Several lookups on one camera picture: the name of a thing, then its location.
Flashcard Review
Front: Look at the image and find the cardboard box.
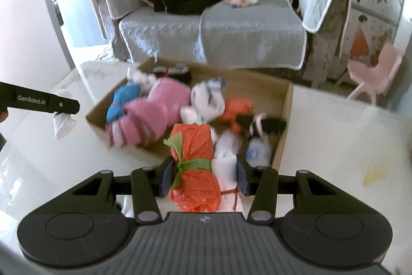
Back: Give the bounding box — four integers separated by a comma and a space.
85, 56, 294, 171

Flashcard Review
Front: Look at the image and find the black sock with blue band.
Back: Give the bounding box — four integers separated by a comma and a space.
237, 114, 287, 135

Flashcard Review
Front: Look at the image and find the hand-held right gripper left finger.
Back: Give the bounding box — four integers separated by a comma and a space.
30, 156, 175, 224

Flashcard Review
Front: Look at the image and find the refrigerator with floral stickers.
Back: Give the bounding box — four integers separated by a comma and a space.
322, 0, 406, 82

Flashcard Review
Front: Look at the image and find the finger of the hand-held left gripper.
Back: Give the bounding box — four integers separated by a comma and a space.
0, 82, 80, 115

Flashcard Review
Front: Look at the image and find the orange bag with green tie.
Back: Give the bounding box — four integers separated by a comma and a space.
164, 124, 222, 213

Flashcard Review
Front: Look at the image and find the pink striped sock bundle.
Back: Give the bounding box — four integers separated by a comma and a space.
108, 78, 192, 147

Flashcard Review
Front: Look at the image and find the door handle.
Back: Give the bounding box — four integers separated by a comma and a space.
51, 0, 65, 26

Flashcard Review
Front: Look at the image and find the pink child chair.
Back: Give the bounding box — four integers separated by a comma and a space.
335, 44, 403, 105

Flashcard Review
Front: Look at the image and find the grey sofa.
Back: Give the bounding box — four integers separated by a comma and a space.
89, 0, 352, 89

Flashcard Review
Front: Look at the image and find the white and pink sock roll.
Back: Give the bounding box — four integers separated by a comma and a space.
127, 69, 155, 92

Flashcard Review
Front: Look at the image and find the white bundle with pink band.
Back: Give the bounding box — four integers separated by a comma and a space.
211, 154, 247, 214

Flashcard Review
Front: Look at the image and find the white roll with black band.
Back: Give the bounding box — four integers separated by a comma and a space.
53, 89, 77, 139

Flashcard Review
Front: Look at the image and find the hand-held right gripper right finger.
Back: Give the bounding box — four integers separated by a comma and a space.
236, 154, 382, 224

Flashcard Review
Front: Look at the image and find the plain orange bag bundle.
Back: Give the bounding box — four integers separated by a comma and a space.
222, 99, 255, 134

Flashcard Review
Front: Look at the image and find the white and blue sock bundle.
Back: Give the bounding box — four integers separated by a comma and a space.
191, 78, 226, 119

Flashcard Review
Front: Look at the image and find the black sock with red band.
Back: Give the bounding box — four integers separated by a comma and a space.
151, 65, 190, 82

